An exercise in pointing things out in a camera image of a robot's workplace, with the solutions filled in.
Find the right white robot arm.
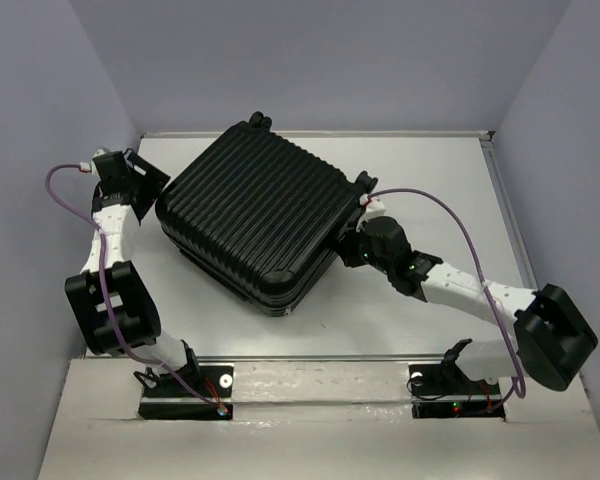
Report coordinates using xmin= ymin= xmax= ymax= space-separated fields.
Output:
xmin=337 ymin=216 xmax=599 ymax=392

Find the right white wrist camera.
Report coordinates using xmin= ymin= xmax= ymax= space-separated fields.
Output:
xmin=356 ymin=194 xmax=386 ymax=231

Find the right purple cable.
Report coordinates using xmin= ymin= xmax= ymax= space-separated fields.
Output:
xmin=362 ymin=187 xmax=527 ymax=401

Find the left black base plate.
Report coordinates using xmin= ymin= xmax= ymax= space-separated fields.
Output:
xmin=133 ymin=363 xmax=234 ymax=421

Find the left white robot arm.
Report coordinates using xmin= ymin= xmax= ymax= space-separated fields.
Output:
xmin=65 ymin=149 xmax=203 ymax=396

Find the black hard-shell suitcase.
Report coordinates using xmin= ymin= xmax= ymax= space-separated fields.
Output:
xmin=155 ymin=111 xmax=378 ymax=317

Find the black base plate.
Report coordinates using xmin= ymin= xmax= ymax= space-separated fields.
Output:
xmin=133 ymin=363 xmax=234 ymax=421
xmin=406 ymin=363 xmax=506 ymax=420

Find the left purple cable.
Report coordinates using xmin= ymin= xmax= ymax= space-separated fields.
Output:
xmin=45 ymin=162 xmax=229 ymax=416

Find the purple cable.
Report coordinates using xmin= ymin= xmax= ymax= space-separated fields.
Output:
xmin=362 ymin=187 xmax=527 ymax=401
xmin=45 ymin=162 xmax=229 ymax=416

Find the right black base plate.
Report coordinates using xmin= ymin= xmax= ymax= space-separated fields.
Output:
xmin=406 ymin=363 xmax=506 ymax=420

